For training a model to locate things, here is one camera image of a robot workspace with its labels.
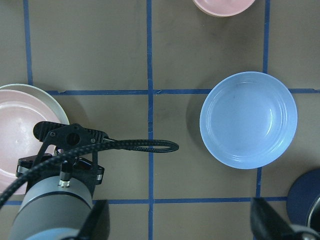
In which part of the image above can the blue saucepan with lid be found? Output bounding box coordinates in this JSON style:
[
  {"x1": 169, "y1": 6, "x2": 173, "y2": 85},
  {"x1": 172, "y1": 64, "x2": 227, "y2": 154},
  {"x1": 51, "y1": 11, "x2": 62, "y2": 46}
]
[{"x1": 286, "y1": 168, "x2": 320, "y2": 232}]

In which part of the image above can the white plate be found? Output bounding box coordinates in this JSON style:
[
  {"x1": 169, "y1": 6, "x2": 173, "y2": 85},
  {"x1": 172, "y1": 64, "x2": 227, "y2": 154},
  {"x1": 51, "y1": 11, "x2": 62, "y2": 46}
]
[{"x1": 0, "y1": 83, "x2": 70, "y2": 125}]

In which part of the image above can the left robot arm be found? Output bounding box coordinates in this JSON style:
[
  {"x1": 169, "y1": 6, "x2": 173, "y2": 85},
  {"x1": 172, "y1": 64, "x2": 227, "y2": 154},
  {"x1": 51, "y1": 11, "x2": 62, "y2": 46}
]
[{"x1": 9, "y1": 121, "x2": 110, "y2": 240}]

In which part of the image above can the blue plate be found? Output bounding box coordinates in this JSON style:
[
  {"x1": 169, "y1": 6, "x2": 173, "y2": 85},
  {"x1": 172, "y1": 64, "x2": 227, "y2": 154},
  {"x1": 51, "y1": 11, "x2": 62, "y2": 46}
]
[{"x1": 199, "y1": 71, "x2": 298, "y2": 170}]

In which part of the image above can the pink plate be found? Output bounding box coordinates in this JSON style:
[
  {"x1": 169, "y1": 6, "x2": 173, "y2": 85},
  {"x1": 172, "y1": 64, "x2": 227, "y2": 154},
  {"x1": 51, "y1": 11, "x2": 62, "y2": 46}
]
[{"x1": 0, "y1": 89, "x2": 61, "y2": 192}]

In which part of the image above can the pink bowl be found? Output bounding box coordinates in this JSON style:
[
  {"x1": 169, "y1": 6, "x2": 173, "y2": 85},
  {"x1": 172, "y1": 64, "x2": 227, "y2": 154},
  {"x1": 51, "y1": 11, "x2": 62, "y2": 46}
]
[{"x1": 193, "y1": 0, "x2": 255, "y2": 18}]

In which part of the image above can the braided black camera cable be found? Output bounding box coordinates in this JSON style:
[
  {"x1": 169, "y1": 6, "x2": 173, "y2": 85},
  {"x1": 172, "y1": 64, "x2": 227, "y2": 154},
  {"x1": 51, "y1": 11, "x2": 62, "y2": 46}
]
[{"x1": 0, "y1": 139, "x2": 180, "y2": 208}]

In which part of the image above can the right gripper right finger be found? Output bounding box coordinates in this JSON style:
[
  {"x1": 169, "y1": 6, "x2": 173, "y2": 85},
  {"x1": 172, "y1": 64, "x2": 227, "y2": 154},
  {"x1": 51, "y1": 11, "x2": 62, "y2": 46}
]
[{"x1": 250, "y1": 197, "x2": 320, "y2": 240}]

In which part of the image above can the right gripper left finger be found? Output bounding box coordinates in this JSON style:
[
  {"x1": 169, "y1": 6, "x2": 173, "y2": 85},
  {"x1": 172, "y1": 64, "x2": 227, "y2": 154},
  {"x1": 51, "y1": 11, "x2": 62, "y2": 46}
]
[{"x1": 53, "y1": 199, "x2": 111, "y2": 240}]

